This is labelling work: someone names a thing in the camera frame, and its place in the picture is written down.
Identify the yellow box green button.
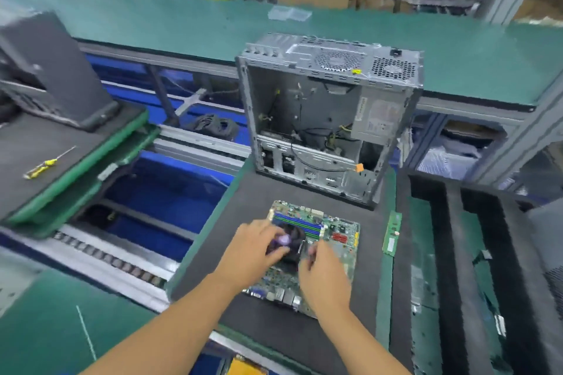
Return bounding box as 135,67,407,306
227,354,267,375

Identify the person's left forearm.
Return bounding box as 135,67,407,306
81,278,239,375

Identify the green motherboard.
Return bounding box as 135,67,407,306
242,199,362,319

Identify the green memory module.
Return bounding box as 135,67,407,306
384,210,403,257

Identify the long green workbench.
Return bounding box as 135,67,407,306
0,0,563,112

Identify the silver power supply unit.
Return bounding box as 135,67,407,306
352,89,413,145

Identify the black CPU fan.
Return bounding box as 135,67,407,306
274,228,311,259

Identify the silver computer case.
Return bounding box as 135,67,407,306
0,10,123,132

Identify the black divided foam tray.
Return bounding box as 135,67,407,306
391,172,563,375

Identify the clear plastic bag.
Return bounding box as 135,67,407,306
413,128,480,182
266,5,313,22

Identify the black cable coil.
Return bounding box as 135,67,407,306
192,114,240,141

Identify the dark grey computer case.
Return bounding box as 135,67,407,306
235,32,426,209

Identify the person's left hand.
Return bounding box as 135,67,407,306
211,218,291,294

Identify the yellow black handled screwdriver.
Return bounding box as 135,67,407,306
22,146,77,180

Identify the orange-handled long tool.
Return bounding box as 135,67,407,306
74,304,98,363

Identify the aluminium conveyor frame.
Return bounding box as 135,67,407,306
0,80,256,312

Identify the thick aluminium frame post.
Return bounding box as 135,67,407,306
466,71,563,189

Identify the person's right hand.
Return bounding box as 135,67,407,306
297,238,355,323

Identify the person's right forearm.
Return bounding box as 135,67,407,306
318,304,413,375

